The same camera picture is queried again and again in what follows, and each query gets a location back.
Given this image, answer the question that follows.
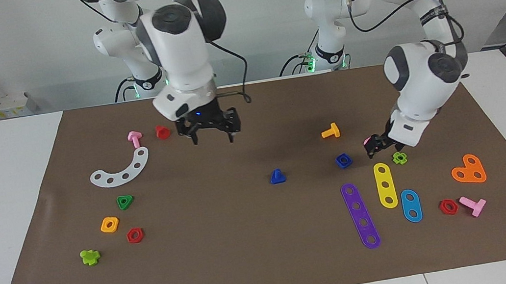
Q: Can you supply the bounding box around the white curved five-hole plate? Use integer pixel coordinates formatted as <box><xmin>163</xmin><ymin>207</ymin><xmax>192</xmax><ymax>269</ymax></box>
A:
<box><xmin>87</xmin><ymin>146</ymin><xmax>153</xmax><ymax>190</ymax></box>

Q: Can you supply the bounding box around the brown table mat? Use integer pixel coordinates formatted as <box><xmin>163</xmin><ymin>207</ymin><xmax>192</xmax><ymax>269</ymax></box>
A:
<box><xmin>0</xmin><ymin>47</ymin><xmax>506</xmax><ymax>284</ymax></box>

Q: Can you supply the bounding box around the blue square nut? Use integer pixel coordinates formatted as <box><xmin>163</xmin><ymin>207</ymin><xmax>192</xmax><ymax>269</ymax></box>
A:
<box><xmin>334</xmin><ymin>152</ymin><xmax>354</xmax><ymax>170</ymax></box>

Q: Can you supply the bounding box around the orange heart-shaped plate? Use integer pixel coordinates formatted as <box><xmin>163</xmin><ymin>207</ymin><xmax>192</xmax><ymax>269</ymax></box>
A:
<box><xmin>449</xmin><ymin>152</ymin><xmax>488</xmax><ymax>187</ymax></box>

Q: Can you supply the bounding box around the orange square nut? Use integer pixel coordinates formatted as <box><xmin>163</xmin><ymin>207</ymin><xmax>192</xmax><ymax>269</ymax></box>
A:
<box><xmin>99</xmin><ymin>215</ymin><xmax>121</xmax><ymax>234</ymax></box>

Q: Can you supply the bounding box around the blue two-hole plate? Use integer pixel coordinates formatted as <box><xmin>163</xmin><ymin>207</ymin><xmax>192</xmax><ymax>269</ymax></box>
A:
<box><xmin>400</xmin><ymin>187</ymin><xmax>424</xmax><ymax>225</ymax></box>

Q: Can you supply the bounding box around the red plastic screw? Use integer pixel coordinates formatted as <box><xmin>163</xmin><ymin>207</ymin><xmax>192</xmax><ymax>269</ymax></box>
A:
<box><xmin>154</xmin><ymin>124</ymin><xmax>171</xmax><ymax>141</ymax></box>

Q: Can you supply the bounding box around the orange plastic screw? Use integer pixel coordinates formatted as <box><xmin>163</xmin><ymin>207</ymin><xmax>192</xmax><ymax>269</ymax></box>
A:
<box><xmin>320</xmin><ymin>122</ymin><xmax>341</xmax><ymax>141</ymax></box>

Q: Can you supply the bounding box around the purple four-hole plate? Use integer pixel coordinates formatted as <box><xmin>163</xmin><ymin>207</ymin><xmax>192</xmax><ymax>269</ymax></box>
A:
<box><xmin>340</xmin><ymin>180</ymin><xmax>382</xmax><ymax>253</ymax></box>

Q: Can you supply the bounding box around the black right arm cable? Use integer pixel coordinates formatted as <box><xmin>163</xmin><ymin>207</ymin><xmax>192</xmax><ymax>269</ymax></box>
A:
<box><xmin>169</xmin><ymin>0</ymin><xmax>254</xmax><ymax>113</ymax></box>

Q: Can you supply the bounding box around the white plastic box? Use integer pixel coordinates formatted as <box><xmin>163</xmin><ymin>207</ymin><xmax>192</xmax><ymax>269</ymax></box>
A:
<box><xmin>0</xmin><ymin>90</ymin><xmax>39</xmax><ymax>120</ymax></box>

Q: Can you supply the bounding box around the light green cross-head screw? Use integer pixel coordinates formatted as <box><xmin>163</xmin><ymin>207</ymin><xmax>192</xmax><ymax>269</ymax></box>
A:
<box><xmin>80</xmin><ymin>248</ymin><xmax>102</xmax><ymax>267</ymax></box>

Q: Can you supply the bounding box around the green triangular nut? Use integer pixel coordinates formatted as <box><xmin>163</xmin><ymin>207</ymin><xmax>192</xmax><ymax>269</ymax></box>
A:
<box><xmin>116</xmin><ymin>194</ymin><xmax>136</xmax><ymax>211</ymax></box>

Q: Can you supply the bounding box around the red hexagonal nut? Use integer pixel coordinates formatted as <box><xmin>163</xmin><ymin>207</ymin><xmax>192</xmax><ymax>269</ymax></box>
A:
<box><xmin>126</xmin><ymin>227</ymin><xmax>145</xmax><ymax>245</ymax></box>
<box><xmin>438</xmin><ymin>198</ymin><xmax>459</xmax><ymax>217</ymax></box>

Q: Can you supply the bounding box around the blue triangle-head screw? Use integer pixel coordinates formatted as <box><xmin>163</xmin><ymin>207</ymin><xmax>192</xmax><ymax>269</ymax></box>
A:
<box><xmin>268</xmin><ymin>167</ymin><xmax>287</xmax><ymax>185</ymax></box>

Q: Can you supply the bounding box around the black base cable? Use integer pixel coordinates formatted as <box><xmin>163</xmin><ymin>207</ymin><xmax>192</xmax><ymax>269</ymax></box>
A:
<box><xmin>277</xmin><ymin>50</ymin><xmax>318</xmax><ymax>78</ymax></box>
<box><xmin>112</xmin><ymin>76</ymin><xmax>137</xmax><ymax>103</ymax></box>

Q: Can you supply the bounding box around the yellow three-hole plate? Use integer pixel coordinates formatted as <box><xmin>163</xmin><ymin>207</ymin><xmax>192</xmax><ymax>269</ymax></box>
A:
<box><xmin>373</xmin><ymin>161</ymin><xmax>399</xmax><ymax>210</ymax></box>

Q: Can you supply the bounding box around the pink plastic screw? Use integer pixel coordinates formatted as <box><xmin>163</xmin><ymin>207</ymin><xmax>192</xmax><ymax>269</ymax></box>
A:
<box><xmin>458</xmin><ymin>193</ymin><xmax>489</xmax><ymax>220</ymax></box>
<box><xmin>126</xmin><ymin>130</ymin><xmax>144</xmax><ymax>150</ymax></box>

